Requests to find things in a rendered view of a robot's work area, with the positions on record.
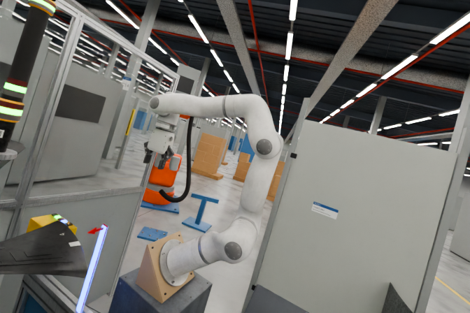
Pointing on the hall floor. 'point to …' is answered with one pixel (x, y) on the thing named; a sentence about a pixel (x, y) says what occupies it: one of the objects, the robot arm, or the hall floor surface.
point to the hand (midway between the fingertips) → (154, 163)
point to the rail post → (21, 300)
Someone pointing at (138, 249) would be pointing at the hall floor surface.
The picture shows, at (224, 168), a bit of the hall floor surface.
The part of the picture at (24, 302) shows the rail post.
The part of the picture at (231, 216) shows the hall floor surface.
